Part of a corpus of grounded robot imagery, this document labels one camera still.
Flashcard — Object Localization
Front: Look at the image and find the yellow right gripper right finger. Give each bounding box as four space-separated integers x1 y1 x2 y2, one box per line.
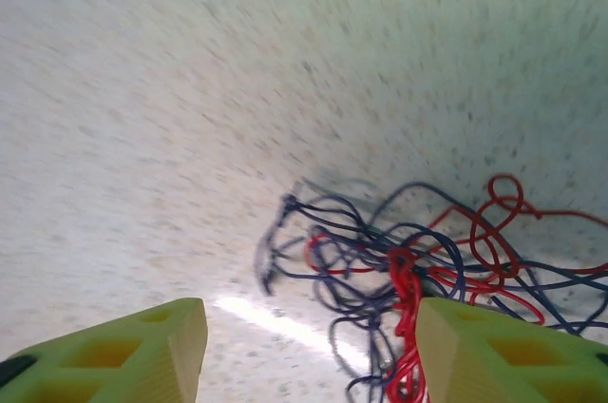
414 297 608 403

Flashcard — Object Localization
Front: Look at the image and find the thin blue-purple cable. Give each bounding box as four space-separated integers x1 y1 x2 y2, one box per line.
254 179 608 403

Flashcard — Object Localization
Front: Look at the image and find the thin red cable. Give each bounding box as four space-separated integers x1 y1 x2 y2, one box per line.
303 173 608 403

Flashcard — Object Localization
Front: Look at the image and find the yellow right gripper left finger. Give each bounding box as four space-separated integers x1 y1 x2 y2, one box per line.
0 297 208 403

